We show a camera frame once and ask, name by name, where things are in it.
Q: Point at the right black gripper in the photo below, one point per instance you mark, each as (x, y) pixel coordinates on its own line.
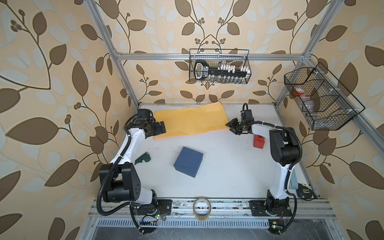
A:
(231, 124)

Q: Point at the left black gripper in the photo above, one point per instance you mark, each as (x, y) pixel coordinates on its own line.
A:
(162, 127)

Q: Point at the yellow orange wrapping paper sheet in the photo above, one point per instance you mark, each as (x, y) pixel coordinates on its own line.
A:
(192, 121)

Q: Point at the blue gift box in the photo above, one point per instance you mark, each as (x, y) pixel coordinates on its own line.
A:
(188, 162)

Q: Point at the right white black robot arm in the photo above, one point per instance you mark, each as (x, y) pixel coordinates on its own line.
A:
(286, 150)

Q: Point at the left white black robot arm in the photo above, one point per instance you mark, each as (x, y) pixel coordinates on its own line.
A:
(120, 183)

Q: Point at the red tape dispenser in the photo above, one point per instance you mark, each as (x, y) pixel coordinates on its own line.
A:
(259, 141)

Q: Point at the green utility knife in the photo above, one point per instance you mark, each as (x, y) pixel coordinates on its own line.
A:
(143, 158)

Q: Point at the red capped clear jar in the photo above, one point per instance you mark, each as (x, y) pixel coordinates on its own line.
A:
(298, 92)

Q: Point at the clear tape roll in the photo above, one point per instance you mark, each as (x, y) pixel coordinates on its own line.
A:
(202, 209)

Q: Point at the black yellow tape measure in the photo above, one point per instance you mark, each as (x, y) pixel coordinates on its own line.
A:
(305, 193)

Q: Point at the black socket set rail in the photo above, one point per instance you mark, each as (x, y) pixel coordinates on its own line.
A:
(202, 70)

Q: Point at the back black wire basket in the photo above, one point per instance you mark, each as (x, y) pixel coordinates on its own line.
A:
(217, 56)

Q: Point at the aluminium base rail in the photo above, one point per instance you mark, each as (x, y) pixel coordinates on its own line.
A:
(226, 208)

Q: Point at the side black wire basket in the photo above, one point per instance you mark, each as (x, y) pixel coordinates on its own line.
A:
(327, 104)

